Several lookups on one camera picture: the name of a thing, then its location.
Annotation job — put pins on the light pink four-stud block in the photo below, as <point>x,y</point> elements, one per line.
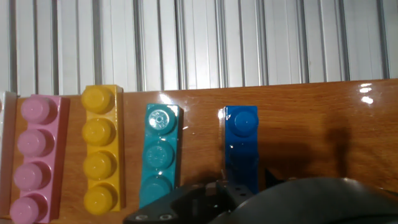
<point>34,146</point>

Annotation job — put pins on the teal four-stud block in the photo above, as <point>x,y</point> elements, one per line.
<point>160,155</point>

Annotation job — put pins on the glossy wooden board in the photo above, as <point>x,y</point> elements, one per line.
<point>311,118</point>

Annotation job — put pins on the blue four-stud block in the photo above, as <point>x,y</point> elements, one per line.
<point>242,146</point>

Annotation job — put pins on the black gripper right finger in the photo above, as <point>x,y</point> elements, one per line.
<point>271,180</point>

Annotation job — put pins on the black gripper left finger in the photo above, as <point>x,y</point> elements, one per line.
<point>186,202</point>

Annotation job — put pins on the yellow four-stud block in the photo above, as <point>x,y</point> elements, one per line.
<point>99,165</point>

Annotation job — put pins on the white four-stud block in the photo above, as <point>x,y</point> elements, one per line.
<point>4,155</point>

